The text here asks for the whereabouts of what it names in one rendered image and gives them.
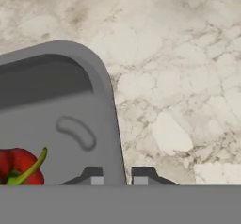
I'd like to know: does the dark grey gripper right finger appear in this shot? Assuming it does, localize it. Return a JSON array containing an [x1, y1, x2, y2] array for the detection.
[[131, 167, 179, 186]]

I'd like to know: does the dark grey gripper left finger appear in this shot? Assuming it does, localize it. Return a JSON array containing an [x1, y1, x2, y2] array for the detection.
[[60, 166, 104, 186]]

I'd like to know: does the grey tupperware container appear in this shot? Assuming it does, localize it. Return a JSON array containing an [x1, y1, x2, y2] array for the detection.
[[0, 40, 128, 186]]

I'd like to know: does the red bell pepper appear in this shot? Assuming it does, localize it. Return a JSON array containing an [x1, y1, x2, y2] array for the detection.
[[0, 146, 49, 186]]

